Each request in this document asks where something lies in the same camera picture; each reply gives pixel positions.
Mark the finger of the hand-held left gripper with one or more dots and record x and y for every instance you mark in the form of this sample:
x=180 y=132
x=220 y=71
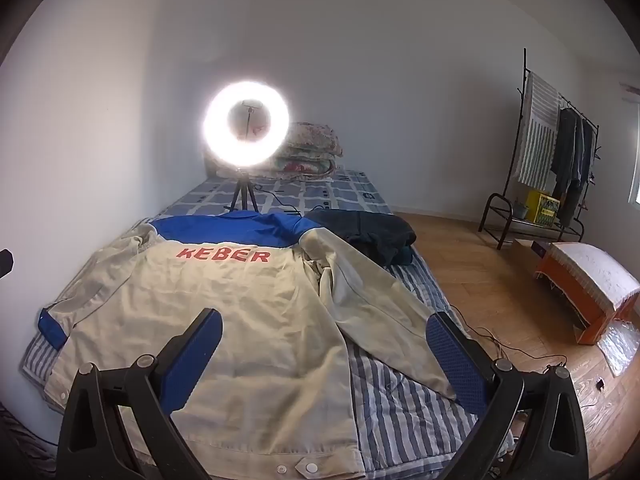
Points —
x=5 y=262

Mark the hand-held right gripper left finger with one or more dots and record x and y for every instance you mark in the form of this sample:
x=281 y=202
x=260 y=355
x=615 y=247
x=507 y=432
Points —
x=200 y=355

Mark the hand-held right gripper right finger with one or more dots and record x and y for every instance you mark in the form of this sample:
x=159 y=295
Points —
x=450 y=360

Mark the beige and blue work jacket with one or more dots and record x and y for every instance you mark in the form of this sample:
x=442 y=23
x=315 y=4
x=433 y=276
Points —
x=225 y=310

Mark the dark folded clothes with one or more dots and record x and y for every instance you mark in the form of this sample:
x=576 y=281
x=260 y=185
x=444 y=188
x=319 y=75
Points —
x=370 y=235

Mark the dark hanging clothes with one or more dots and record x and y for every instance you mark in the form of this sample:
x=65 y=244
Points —
x=567 y=160

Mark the black metal clothes rack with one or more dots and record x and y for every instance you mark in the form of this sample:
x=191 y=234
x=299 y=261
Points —
x=524 y=65

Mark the bed with striped sheet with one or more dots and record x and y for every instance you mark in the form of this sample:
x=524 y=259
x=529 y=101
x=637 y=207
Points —
x=400 y=410

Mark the cardboard box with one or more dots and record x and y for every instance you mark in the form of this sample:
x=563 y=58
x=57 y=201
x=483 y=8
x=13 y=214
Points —
x=522 y=252

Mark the orange box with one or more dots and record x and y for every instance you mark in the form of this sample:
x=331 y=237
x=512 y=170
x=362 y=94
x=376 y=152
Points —
x=562 y=275

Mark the black tripod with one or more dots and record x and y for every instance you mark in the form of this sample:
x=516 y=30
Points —
x=242 y=190

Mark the yellow box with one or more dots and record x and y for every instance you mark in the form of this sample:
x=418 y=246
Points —
x=542 y=207

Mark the folded floral quilt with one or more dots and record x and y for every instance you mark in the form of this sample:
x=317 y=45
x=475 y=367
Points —
x=310 y=150

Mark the striped hanging towel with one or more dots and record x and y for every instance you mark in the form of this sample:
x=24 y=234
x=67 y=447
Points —
x=537 y=130

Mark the window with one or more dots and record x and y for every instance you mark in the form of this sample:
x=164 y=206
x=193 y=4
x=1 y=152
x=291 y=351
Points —
x=636 y=160

